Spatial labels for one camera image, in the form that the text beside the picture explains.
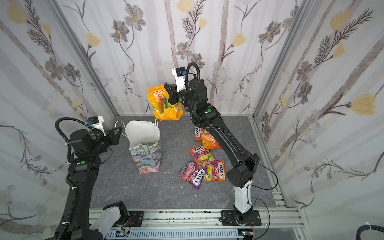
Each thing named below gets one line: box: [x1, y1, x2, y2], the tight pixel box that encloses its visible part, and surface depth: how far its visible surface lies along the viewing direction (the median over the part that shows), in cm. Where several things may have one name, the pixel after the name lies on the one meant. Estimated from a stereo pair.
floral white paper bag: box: [125, 120, 161, 174], surface depth 85 cm
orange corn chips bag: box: [200, 133, 222, 150], surface depth 103 cm
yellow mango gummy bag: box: [147, 84, 184, 121], surface depth 71 cm
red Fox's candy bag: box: [194, 126, 209, 141], surface depth 110 cm
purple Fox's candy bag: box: [177, 161, 207, 190], surface depth 89 cm
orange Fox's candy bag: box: [203, 160, 226, 182], surface depth 90 cm
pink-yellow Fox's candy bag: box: [189, 145, 215, 164], surface depth 97 cm
